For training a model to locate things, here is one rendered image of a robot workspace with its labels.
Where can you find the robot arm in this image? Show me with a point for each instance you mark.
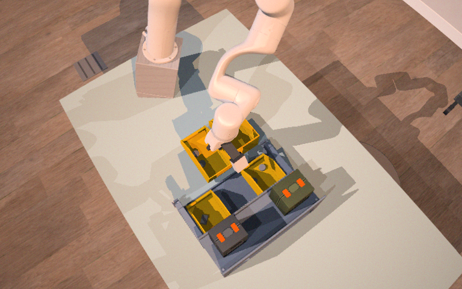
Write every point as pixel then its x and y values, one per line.
pixel 238 97

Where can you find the dark grey tool case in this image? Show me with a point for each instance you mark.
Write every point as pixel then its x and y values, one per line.
pixel 229 234

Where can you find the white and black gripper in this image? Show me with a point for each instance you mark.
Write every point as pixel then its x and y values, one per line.
pixel 214 144

